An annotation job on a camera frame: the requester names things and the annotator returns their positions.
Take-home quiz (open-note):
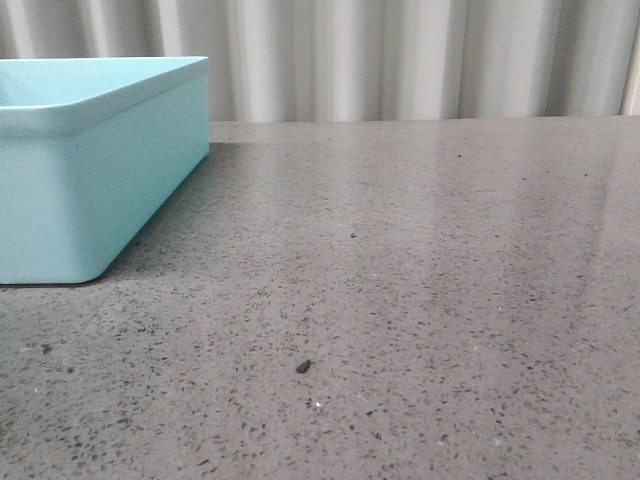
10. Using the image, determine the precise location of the grey pleated curtain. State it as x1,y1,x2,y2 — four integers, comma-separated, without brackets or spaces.
1,1,639,122

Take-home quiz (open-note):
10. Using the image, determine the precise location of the small black debris chip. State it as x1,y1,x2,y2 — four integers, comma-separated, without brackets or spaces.
295,359,312,374

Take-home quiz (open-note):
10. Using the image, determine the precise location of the light blue plastic box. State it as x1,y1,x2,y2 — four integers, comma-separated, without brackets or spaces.
1,56,209,285

